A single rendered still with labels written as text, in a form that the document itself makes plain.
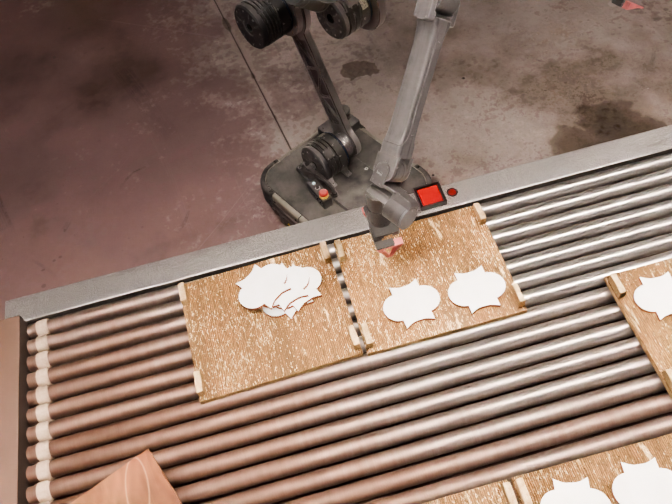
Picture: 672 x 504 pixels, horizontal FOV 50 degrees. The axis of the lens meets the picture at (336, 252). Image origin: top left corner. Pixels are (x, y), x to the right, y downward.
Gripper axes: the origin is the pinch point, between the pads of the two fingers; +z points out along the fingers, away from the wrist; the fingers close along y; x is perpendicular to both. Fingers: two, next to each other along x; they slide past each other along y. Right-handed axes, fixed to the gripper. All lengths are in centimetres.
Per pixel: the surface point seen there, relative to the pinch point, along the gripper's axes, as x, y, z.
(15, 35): 147, 284, 96
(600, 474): -27, -67, 11
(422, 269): -8.1, -5.8, 9.4
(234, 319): 42.2, -5.0, 8.2
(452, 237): -18.8, 1.4, 9.6
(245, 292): 37.5, -0.8, 4.0
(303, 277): 22.2, -0.4, 5.4
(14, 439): 98, -22, 6
